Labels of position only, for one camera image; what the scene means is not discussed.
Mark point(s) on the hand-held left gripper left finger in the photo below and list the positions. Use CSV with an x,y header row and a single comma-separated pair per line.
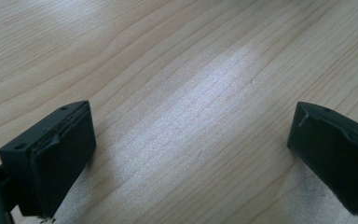
x,y
59,161

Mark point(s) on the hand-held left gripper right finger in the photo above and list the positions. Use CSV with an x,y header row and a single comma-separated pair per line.
x,y
332,158

